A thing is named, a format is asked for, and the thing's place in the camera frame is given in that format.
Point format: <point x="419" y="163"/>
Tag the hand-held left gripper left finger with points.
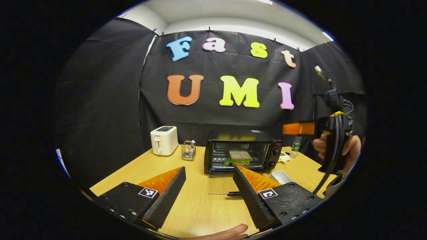
<point x="170" y="200"/>

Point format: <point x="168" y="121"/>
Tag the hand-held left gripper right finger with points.
<point x="250" y="200"/>

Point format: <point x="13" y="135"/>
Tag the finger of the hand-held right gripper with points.
<point x="298" y="128"/>

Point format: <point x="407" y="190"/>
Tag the sandwich with lettuce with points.
<point x="239" y="156"/>

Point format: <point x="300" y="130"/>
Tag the black electric oven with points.
<point x="243" y="136"/>

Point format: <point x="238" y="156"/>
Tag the clear plastic water bottle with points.
<point x="296" y="146"/>

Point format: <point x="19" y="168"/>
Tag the white divided dish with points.
<point x="284" y="157"/>

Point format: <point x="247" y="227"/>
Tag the small white dish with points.
<point x="282" y="176"/>

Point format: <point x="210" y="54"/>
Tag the white toaster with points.
<point x="163" y="140"/>

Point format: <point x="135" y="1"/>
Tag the small ceiling light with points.
<point x="328" y="36"/>

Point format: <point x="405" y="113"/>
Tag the black backdrop cloth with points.
<point x="217" y="66"/>

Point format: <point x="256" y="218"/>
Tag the large ceiling light panel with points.
<point x="264" y="1"/>

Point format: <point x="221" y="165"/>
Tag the glass holder with metal frame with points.
<point x="188" y="151"/>

